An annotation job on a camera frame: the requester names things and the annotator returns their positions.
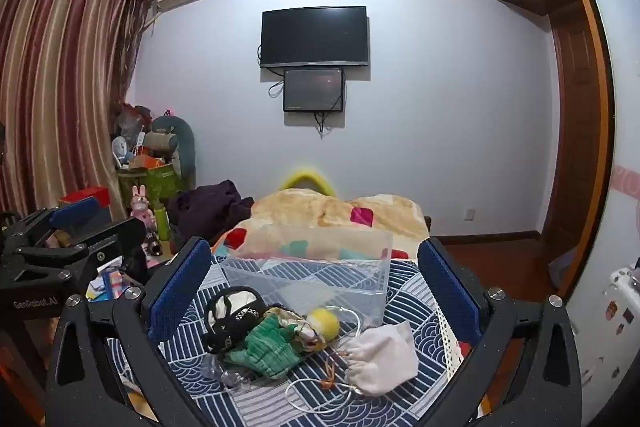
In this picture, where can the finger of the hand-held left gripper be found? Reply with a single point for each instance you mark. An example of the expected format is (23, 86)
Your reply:
(75, 211)
(117, 237)

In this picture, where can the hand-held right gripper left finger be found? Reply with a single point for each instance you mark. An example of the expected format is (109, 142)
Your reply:
(179, 289)

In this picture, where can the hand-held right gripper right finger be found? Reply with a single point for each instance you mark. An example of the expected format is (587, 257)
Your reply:
(448, 294)

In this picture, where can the black and white mesh pouch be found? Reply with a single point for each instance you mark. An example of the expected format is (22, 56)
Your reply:
(235, 322)

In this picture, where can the green knitted cloth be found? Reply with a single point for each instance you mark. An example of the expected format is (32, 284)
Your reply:
(262, 347)

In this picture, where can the small patterned cloth doll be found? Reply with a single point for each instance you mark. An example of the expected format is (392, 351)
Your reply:
(295, 329)

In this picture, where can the yellow felt ball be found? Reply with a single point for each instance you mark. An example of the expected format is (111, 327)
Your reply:
(324, 324)

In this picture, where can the clear plastic storage box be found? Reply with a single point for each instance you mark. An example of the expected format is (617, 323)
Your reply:
(320, 272)

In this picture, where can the red box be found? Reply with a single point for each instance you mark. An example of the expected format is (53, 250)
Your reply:
(87, 197)

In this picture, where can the pink rabbit toy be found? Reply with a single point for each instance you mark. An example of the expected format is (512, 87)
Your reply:
(141, 204)

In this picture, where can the green storage box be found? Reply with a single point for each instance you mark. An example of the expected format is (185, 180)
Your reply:
(150, 182)

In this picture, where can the dark purple cloth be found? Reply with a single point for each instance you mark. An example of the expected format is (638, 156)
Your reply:
(205, 207)

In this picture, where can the clear plastic bag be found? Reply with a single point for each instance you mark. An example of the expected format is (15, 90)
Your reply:
(227, 372)

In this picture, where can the grey blue plush toy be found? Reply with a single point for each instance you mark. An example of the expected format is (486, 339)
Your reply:
(172, 139)

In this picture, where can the red striped curtain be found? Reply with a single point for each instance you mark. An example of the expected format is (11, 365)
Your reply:
(60, 82)

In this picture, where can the yellow patchwork blanket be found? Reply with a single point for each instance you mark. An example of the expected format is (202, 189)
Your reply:
(320, 217)

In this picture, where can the blue patterned bed sheet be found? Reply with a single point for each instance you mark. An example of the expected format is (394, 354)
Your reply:
(280, 402)

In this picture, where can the wooden door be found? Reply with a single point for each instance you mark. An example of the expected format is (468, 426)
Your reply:
(575, 122)

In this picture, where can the white wall socket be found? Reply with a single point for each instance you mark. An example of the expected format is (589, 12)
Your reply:
(468, 213)

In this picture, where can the white wall device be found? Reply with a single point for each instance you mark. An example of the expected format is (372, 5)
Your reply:
(622, 284)

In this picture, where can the small black wall monitor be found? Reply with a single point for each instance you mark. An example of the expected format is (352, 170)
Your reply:
(314, 89)

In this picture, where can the large black wall television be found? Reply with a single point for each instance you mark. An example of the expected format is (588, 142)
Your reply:
(315, 37)

